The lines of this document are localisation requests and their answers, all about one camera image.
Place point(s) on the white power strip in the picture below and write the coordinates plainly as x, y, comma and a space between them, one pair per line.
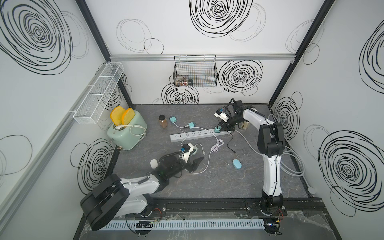
196, 135

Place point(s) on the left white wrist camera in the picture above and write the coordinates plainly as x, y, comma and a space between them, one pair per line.
187, 150

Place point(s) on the white slotted cable duct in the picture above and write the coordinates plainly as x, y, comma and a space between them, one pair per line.
218, 224

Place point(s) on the yellow toast slice right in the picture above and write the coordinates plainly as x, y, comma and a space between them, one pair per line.
127, 116

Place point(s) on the black wire basket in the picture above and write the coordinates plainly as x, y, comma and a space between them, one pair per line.
195, 71

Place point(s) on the beige spice jar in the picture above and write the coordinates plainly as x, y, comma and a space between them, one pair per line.
245, 125

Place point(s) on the mint green earbud case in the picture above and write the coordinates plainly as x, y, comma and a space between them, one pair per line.
195, 150

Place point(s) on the blue earbud case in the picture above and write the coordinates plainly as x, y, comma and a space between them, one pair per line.
237, 164

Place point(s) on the brown spice jar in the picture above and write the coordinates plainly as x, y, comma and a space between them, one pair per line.
163, 121

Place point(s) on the mint green toaster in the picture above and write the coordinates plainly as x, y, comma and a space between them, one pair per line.
128, 137

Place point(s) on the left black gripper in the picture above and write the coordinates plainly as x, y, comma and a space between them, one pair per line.
193, 165

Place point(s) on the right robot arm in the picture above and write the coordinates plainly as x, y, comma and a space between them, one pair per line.
270, 144

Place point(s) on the yellow toast slice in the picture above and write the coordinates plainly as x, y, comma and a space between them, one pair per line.
127, 116
116, 115

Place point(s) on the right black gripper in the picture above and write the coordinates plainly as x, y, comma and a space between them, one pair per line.
226, 127

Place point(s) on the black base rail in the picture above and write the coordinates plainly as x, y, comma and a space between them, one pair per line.
161, 207

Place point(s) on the yellow toast slice left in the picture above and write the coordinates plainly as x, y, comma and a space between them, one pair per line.
116, 115

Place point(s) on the white wire shelf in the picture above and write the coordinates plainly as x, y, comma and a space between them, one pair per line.
101, 90

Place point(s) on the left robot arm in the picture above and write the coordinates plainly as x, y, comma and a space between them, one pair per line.
116, 197

